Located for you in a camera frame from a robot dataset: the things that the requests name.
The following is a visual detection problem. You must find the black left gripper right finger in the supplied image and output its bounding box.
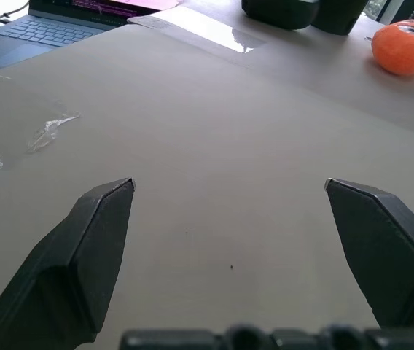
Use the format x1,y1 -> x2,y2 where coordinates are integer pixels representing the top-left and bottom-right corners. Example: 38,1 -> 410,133
324,177 -> 414,328

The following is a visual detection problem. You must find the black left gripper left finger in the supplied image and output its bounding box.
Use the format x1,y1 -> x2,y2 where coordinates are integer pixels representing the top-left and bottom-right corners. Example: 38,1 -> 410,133
0,177 -> 136,350

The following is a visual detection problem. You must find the clear crumpled tape piece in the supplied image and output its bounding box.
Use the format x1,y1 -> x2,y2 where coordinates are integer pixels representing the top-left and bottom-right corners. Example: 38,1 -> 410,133
26,112 -> 82,153

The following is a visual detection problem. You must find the orange plush toy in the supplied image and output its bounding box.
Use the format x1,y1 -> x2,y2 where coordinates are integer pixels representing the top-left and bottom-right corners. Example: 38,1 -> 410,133
365,20 -> 414,77

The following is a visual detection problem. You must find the black container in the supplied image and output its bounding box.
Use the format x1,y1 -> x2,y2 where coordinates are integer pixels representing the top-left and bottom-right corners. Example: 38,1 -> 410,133
310,0 -> 370,36

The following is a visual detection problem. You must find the blue laptop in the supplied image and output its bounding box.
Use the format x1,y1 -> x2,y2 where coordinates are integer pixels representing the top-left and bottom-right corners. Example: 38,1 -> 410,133
0,0 -> 164,72

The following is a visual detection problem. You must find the black laptop cable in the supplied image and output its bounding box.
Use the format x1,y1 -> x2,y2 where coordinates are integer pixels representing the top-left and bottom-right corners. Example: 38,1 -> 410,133
0,0 -> 31,26

